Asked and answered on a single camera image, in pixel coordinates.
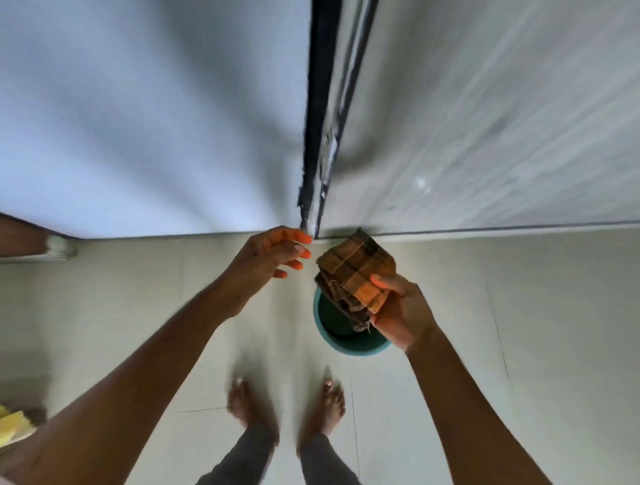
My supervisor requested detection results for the person's left hand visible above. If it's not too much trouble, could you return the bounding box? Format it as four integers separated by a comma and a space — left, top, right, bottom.
219, 226, 314, 320

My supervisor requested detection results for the person's right hand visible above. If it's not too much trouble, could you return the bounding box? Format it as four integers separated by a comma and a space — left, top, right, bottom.
369, 273, 442, 353

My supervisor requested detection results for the brown checked cloth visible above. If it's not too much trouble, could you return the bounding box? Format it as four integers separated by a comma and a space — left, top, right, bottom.
314, 227, 397, 333

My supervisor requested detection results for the person's left forearm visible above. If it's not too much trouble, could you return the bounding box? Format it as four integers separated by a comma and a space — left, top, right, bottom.
0, 287, 237, 485

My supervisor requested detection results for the person's right forearm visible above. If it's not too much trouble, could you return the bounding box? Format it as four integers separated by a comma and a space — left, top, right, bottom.
406, 326, 553, 485

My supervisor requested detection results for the teal plastic bucket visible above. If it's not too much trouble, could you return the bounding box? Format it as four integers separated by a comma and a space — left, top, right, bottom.
313, 287, 394, 357

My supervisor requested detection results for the person's right foot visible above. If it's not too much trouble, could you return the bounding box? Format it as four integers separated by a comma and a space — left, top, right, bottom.
297, 379, 347, 454

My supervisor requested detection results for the person's foot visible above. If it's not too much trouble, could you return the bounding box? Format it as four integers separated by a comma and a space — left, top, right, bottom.
297, 379, 347, 454
227, 377, 280, 446

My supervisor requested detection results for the person's left foot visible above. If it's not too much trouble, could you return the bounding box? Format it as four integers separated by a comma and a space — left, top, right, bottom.
227, 377, 280, 446

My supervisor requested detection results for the person's right grey trouser leg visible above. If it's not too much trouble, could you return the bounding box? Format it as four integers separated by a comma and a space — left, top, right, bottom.
299, 433, 362, 485

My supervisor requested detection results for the person's grey trouser leg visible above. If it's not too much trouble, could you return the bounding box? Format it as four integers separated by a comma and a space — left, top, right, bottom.
299, 433, 362, 485
196, 424, 277, 485

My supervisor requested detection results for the person's left grey trouser leg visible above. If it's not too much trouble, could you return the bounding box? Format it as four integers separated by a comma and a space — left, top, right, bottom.
196, 424, 277, 485

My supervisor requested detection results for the white furniture foot cap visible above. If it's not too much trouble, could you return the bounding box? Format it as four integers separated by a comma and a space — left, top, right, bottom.
46, 235, 77, 260

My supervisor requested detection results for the brown wooden furniture leg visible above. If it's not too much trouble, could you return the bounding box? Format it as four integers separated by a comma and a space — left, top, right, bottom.
0, 213, 56, 259

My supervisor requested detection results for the yellow cloth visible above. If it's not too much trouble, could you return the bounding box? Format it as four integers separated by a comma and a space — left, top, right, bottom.
0, 405, 37, 448

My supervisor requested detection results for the black vertical door frame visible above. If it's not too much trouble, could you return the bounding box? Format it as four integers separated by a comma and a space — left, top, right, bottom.
298, 0, 380, 240

